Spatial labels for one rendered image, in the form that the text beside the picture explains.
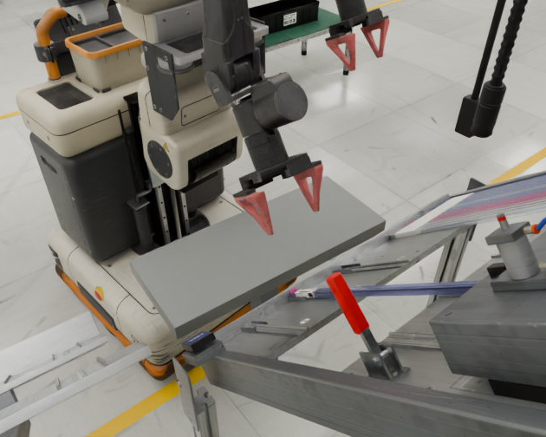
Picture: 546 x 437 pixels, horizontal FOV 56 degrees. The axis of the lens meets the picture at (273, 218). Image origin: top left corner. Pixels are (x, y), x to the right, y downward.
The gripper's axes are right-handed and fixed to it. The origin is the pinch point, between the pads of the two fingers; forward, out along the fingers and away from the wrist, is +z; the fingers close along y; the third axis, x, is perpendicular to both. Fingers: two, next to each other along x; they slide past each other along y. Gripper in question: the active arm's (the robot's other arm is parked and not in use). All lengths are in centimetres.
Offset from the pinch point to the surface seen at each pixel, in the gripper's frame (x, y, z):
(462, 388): -42.2, -16.5, 9.3
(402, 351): -31.3, -12.4, 10.7
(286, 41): 172, 142, -55
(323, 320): -8.5, -6.3, 13.9
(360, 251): 10.4, 18.5, 14.7
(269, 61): 232, 168, -56
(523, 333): -49, -17, 3
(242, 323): 10.5, -10.8, 15.1
